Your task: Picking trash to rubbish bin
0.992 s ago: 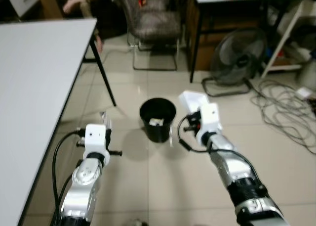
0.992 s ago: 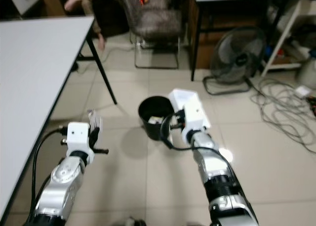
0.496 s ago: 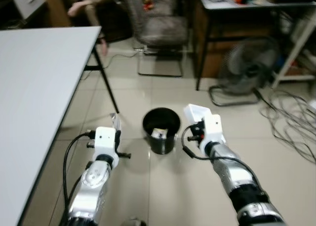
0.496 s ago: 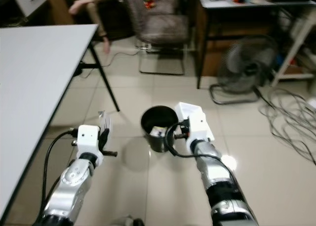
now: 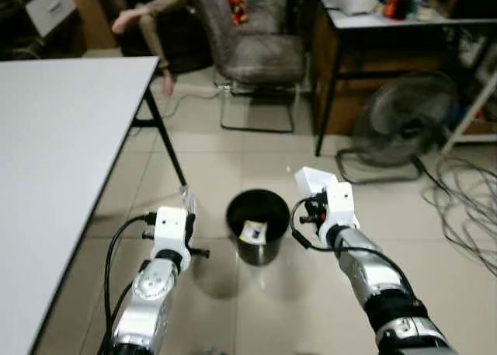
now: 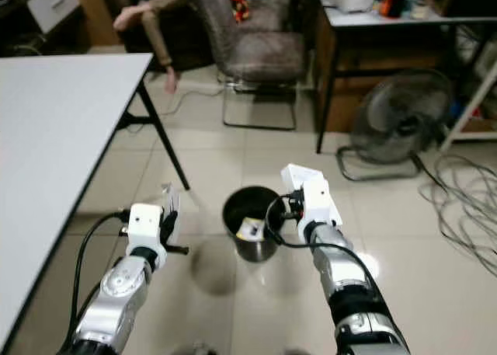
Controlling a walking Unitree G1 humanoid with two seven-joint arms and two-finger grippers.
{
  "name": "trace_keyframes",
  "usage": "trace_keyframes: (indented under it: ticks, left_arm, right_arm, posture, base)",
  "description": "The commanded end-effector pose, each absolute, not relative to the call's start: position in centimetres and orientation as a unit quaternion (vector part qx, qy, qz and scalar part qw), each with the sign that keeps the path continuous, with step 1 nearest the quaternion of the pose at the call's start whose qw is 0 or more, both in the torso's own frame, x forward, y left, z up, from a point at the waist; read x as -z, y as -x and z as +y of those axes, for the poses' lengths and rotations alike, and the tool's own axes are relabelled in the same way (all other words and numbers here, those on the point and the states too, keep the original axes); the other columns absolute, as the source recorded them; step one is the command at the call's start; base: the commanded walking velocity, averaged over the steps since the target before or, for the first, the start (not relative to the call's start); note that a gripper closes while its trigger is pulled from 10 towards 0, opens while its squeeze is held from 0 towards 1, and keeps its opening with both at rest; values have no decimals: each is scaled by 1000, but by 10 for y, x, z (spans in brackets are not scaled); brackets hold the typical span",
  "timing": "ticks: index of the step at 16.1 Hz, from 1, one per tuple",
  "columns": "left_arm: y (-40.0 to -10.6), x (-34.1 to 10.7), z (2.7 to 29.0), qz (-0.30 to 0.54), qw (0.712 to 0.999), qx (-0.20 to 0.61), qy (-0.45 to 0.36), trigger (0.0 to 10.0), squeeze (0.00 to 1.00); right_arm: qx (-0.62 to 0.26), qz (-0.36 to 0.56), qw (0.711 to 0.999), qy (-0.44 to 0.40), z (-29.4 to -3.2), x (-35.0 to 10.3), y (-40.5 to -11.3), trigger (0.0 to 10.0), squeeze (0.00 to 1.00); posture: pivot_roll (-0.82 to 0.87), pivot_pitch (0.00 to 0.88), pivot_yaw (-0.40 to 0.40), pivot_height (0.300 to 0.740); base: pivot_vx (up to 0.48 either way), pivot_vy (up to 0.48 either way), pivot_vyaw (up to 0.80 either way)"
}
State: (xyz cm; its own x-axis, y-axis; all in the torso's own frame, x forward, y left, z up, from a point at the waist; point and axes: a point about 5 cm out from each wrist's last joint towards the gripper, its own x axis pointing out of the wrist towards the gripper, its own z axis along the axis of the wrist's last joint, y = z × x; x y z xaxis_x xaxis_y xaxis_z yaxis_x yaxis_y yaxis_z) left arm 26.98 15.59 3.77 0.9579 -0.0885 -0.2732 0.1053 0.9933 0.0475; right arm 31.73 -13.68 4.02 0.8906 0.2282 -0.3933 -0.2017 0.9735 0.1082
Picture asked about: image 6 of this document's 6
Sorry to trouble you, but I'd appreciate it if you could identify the white drawer cabinet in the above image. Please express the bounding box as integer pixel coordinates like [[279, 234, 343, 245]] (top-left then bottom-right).
[[27, 0, 82, 33]]

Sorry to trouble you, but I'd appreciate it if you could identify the grey fabric cantilever chair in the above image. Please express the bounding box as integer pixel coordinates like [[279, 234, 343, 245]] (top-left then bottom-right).
[[186, 0, 308, 131]]

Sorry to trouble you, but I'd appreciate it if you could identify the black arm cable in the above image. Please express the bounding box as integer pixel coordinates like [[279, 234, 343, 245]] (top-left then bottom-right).
[[264, 190, 377, 294], [74, 209, 133, 348]]

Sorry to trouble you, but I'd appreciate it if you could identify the orange black device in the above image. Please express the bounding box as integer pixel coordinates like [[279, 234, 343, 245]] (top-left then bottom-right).
[[379, 0, 411, 19]]

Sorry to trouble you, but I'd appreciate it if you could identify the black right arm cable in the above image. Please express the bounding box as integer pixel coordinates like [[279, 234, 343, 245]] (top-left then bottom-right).
[[264, 190, 377, 294]]

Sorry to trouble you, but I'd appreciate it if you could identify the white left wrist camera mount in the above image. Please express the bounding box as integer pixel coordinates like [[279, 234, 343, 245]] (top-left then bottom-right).
[[129, 203, 169, 251]]

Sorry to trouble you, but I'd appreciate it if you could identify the brown cardboard carton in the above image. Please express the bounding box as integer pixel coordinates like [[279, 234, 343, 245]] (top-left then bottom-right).
[[74, 0, 117, 45]]

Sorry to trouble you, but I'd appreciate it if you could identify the white metal rack frame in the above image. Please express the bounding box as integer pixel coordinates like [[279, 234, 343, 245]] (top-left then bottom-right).
[[439, 64, 497, 152]]

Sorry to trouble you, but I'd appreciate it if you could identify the black round rubbish bin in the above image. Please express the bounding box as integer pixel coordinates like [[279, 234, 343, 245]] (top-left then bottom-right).
[[221, 186, 283, 263]]

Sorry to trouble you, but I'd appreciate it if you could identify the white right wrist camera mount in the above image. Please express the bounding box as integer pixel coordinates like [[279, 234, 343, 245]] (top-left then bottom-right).
[[300, 176, 344, 226]]

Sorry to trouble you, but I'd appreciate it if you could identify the person in khaki trousers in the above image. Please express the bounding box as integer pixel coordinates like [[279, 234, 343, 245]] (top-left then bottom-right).
[[113, 0, 191, 94]]

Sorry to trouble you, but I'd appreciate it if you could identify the dark brown sofa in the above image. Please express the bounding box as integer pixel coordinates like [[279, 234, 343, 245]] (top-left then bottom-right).
[[116, 0, 214, 72]]

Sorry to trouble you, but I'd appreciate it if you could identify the coiled grey cable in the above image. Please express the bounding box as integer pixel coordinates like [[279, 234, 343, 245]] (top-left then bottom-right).
[[419, 151, 497, 278]]

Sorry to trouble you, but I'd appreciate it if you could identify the large brown cardboard box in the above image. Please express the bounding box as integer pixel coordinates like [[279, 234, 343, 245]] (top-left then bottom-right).
[[315, 5, 381, 133]]

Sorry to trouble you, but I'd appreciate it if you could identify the red patterned cushion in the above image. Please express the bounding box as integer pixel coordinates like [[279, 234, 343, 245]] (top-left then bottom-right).
[[225, 0, 251, 23]]

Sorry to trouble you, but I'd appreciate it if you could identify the yellow snack packet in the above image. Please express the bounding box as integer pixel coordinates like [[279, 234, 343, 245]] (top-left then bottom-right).
[[235, 218, 266, 242]]

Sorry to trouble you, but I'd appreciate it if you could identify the white desk with black frame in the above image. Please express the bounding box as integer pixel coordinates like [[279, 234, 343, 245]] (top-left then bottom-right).
[[315, 0, 497, 154]]

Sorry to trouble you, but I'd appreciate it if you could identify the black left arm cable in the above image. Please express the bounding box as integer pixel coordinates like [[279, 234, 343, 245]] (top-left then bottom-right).
[[74, 209, 133, 348]]

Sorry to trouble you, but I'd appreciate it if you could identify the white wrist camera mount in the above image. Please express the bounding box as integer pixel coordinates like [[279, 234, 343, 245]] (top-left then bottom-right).
[[129, 203, 169, 251], [300, 176, 344, 226]]

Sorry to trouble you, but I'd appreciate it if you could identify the grey metal floor fan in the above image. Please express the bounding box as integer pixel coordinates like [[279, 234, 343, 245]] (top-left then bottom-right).
[[336, 68, 455, 183]]

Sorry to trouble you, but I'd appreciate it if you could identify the clear plastic wrapper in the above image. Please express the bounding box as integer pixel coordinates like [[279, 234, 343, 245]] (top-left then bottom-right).
[[160, 183, 182, 214]]

